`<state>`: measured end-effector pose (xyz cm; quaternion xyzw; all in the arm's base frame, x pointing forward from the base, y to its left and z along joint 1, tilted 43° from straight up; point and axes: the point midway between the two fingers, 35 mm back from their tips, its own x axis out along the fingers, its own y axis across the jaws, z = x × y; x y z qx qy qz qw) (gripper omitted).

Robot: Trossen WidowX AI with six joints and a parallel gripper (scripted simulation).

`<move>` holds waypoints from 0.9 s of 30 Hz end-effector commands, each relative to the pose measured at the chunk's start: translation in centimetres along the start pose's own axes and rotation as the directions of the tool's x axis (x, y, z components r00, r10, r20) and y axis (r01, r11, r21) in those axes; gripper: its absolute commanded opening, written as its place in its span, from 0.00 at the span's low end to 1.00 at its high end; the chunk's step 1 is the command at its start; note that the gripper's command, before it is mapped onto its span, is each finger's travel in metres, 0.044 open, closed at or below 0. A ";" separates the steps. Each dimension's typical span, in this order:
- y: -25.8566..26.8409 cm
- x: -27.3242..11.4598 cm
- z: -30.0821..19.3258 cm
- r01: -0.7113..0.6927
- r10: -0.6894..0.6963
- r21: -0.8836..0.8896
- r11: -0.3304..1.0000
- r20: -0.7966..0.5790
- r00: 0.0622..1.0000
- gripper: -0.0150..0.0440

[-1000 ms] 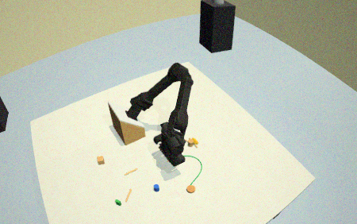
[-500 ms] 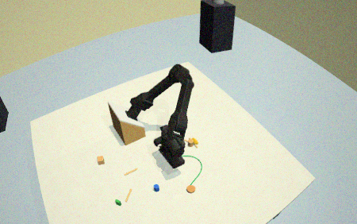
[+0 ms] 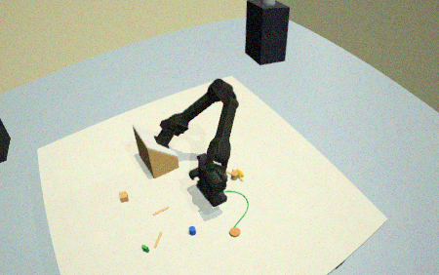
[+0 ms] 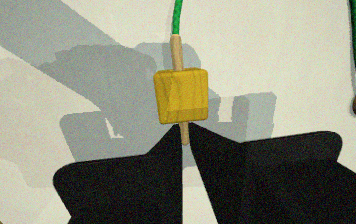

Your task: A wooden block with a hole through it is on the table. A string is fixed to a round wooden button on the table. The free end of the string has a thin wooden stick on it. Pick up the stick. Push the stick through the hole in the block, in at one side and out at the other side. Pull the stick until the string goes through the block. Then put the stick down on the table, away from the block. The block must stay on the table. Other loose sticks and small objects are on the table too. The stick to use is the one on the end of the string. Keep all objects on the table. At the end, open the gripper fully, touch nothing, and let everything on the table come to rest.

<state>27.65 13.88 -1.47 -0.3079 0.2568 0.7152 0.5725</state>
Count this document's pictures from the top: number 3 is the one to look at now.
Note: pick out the small green block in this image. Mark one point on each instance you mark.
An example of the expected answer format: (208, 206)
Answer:
(145, 248)

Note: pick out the round wooden button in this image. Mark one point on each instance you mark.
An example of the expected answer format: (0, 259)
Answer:
(234, 232)

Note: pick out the blue cylinder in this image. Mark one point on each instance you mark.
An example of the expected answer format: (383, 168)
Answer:
(192, 230)

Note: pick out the wooden spool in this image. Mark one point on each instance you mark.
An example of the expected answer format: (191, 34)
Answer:
(234, 175)

